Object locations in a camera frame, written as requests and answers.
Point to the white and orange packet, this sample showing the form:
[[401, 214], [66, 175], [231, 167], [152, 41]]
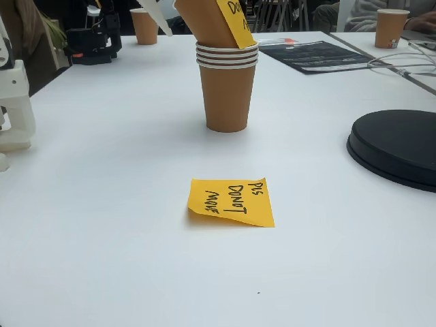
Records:
[[279, 41]]

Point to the grey laptop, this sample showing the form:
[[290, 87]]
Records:
[[420, 35]]

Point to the person's hand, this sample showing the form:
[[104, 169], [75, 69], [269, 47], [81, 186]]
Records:
[[424, 22]]

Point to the black printed leaflet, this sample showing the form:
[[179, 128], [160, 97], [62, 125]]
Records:
[[320, 56]]

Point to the black jacket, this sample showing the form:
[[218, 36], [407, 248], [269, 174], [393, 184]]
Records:
[[180, 25]]

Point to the brown paper cup with note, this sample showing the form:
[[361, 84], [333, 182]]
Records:
[[204, 24]]

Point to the yellow handwritten sticky note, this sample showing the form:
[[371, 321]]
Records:
[[231, 201]]

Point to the black round disc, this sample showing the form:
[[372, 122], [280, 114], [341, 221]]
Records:
[[395, 146]]

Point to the brown paper cup with label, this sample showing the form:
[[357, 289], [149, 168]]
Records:
[[390, 30]]

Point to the green plant leaves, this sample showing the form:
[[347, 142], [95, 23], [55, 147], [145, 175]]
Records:
[[54, 30]]

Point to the person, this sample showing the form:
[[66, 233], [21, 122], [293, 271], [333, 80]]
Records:
[[27, 44], [361, 13]]

